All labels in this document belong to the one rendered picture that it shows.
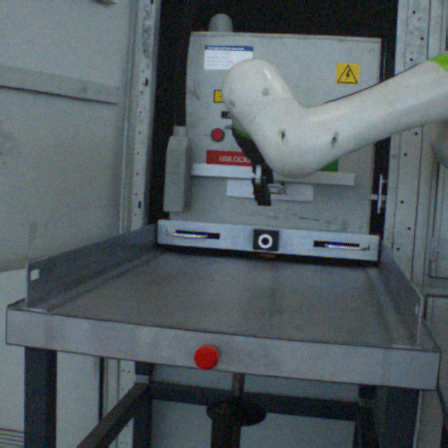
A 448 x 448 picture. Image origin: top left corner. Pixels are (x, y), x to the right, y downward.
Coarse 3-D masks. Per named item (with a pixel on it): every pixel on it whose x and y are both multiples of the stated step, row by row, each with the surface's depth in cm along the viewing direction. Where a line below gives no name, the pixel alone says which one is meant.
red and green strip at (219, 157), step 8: (208, 152) 160; (216, 152) 159; (224, 152) 159; (232, 152) 159; (240, 152) 158; (208, 160) 160; (216, 160) 160; (224, 160) 159; (232, 160) 159; (240, 160) 159; (248, 160) 158; (336, 160) 155; (328, 168) 155; (336, 168) 155
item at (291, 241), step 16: (160, 224) 162; (176, 224) 161; (192, 224) 161; (208, 224) 160; (224, 224) 160; (160, 240) 162; (176, 240) 162; (192, 240) 161; (208, 240) 160; (224, 240) 160; (240, 240) 159; (288, 240) 157; (304, 240) 156; (320, 240) 156; (336, 240) 155; (352, 240) 154; (336, 256) 155; (352, 256) 155; (368, 256) 154
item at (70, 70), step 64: (0, 0) 120; (64, 0) 135; (128, 0) 154; (0, 64) 120; (64, 64) 137; (128, 64) 157; (0, 128) 123; (64, 128) 140; (0, 192) 125; (64, 192) 142; (128, 192) 158; (0, 256) 127
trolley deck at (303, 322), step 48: (96, 288) 112; (144, 288) 115; (192, 288) 118; (240, 288) 121; (288, 288) 123; (336, 288) 126; (48, 336) 93; (96, 336) 91; (144, 336) 90; (192, 336) 89; (240, 336) 88; (288, 336) 88; (336, 336) 89; (384, 336) 90; (432, 336) 90; (384, 384) 85; (432, 384) 84
